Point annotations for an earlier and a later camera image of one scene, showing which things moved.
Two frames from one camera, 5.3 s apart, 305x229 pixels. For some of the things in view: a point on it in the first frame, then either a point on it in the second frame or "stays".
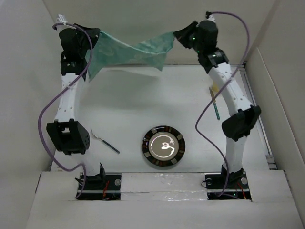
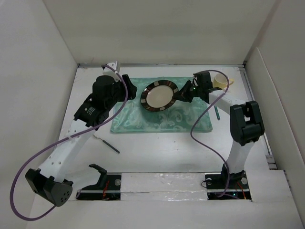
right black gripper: x=182 y=34 to x=182 y=95
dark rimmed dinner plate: x=163 y=146 to x=158 y=96
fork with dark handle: x=106 y=142 stays
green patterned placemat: x=113 y=49 to x=181 y=116
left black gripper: x=94 y=33 to x=131 y=90
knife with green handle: x=215 y=104 stays
